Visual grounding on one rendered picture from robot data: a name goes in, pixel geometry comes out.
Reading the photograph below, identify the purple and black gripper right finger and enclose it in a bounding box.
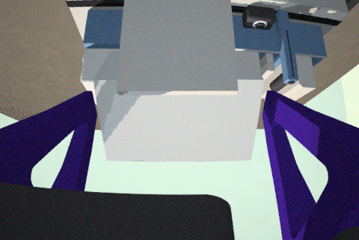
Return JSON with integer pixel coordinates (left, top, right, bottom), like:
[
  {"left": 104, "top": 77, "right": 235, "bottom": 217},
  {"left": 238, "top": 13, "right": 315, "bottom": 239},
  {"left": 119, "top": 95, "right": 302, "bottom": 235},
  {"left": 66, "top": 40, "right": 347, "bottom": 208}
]
[{"left": 263, "top": 90, "right": 359, "bottom": 240}]

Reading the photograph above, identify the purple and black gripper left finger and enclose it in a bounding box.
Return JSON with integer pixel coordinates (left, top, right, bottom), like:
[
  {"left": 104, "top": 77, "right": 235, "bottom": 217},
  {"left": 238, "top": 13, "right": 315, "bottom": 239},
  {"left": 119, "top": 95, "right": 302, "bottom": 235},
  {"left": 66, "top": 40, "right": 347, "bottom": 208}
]
[{"left": 0, "top": 90, "right": 97, "bottom": 191}]

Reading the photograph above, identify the grey rectangular block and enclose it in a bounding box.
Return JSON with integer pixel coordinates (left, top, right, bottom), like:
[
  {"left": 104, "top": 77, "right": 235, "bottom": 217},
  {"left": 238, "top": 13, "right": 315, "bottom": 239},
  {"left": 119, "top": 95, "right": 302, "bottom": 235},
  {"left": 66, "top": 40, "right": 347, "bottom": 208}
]
[{"left": 93, "top": 51, "right": 264, "bottom": 162}]

